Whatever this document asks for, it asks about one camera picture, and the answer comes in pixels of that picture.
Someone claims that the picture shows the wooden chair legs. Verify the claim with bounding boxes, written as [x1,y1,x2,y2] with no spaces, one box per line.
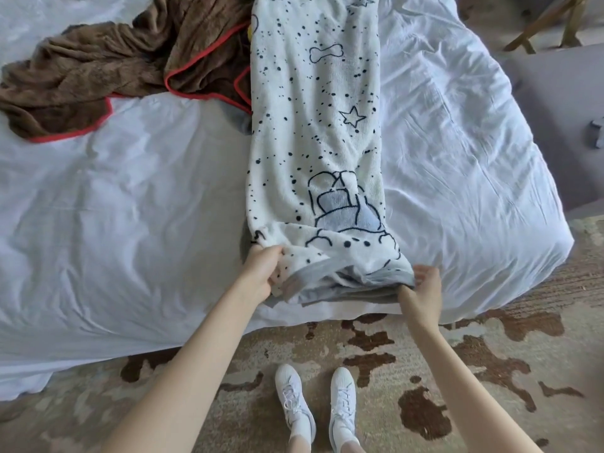
[503,0,590,54]

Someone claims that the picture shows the white right sneaker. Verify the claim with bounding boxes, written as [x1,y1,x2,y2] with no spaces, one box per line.
[329,367,361,452]

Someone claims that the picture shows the white spotted fleece blanket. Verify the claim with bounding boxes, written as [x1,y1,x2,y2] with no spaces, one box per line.
[245,0,416,308]

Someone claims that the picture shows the brown blanket with red trim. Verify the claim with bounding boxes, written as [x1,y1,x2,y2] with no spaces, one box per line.
[0,0,255,143]

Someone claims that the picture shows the white bed duvet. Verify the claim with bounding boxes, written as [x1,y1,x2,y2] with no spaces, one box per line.
[0,0,575,401]

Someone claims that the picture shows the person's left hand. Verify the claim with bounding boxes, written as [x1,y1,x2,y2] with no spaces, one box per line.
[238,244,285,300]

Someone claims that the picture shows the white left sneaker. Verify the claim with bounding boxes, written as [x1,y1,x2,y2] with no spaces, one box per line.
[275,364,317,444]

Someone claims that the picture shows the person's right forearm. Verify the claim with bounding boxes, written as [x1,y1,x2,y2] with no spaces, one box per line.
[405,309,543,453]

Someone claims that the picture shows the beige brown patterned rug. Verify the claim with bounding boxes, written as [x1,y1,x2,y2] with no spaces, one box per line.
[0,214,604,453]

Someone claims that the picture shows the person's right hand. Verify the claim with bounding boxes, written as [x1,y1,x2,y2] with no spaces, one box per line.
[397,265,443,323]

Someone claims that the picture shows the white sneaker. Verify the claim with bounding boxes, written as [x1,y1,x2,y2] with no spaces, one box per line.
[275,364,317,444]
[329,367,361,452]

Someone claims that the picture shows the grey upholstered bench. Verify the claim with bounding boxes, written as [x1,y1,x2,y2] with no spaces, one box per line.
[500,43,604,217]

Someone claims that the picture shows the person's left forearm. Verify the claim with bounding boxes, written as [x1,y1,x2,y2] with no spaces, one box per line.
[101,283,265,453]

